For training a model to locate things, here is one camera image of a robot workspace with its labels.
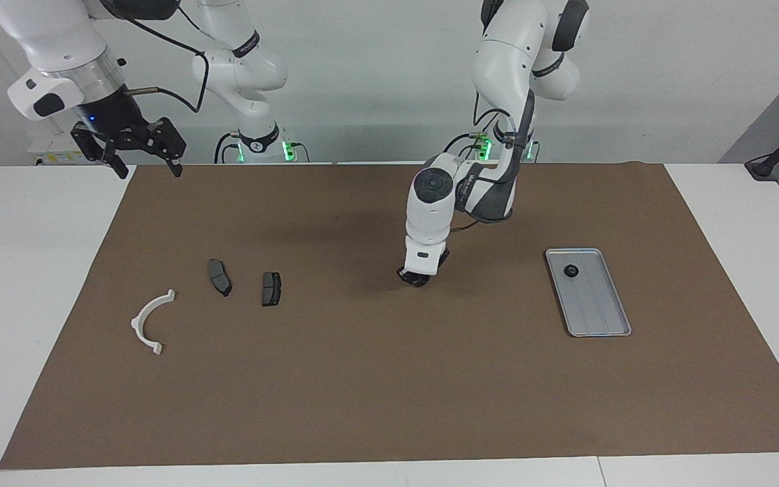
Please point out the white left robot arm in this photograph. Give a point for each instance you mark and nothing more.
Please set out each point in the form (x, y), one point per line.
(430, 216)

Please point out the short dark grey brake pad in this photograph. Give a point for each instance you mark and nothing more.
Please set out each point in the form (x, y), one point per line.
(271, 289)

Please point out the long dark grey brake pad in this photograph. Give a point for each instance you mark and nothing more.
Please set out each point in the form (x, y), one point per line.
(219, 276)

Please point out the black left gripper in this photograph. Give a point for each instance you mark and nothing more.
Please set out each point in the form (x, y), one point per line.
(443, 260)

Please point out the white curved plastic bracket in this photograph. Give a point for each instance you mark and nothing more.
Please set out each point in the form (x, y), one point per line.
(136, 325)

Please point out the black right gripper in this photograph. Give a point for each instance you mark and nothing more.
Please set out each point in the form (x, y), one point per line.
(112, 115)

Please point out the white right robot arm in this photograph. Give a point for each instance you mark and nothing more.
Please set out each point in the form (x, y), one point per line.
(241, 67)

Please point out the white box with yellow labels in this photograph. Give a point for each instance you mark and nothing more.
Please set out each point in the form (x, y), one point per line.
(58, 157)

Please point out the brown table mat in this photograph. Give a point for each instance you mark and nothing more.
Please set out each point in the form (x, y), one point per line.
(389, 379)

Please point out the silver metal tray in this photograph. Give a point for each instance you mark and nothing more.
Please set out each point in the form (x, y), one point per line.
(596, 304)

